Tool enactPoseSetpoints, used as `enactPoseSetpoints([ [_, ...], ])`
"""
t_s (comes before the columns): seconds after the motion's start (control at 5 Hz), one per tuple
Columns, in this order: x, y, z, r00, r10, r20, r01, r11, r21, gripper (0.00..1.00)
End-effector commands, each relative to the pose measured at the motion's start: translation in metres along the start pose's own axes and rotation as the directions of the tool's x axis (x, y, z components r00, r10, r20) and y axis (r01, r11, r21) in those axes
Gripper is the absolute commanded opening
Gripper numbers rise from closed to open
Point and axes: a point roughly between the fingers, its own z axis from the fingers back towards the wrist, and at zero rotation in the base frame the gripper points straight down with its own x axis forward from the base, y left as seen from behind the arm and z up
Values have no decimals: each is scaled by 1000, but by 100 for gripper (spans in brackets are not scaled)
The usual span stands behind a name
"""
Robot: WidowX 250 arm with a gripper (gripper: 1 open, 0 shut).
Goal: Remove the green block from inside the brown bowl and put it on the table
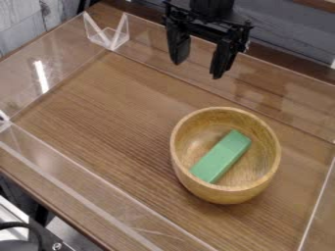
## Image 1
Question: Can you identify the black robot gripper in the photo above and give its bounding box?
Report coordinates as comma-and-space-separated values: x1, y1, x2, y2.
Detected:
164, 0, 254, 79

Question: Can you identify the brown wooden bowl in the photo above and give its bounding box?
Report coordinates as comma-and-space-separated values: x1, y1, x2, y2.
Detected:
170, 107, 282, 204

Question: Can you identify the green rectangular block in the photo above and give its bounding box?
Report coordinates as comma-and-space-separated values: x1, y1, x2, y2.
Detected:
190, 129, 251, 183

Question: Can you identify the clear acrylic corner bracket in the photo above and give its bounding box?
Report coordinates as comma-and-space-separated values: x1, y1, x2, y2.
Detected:
83, 12, 130, 51

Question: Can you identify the clear acrylic tray wall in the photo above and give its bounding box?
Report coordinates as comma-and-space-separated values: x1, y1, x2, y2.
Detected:
0, 5, 335, 251

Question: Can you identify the black cable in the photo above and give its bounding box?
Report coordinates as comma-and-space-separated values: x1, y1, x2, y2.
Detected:
0, 221, 47, 251

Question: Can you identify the black metal bracket with screw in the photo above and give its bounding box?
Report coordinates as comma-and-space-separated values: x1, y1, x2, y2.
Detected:
30, 219, 76, 251

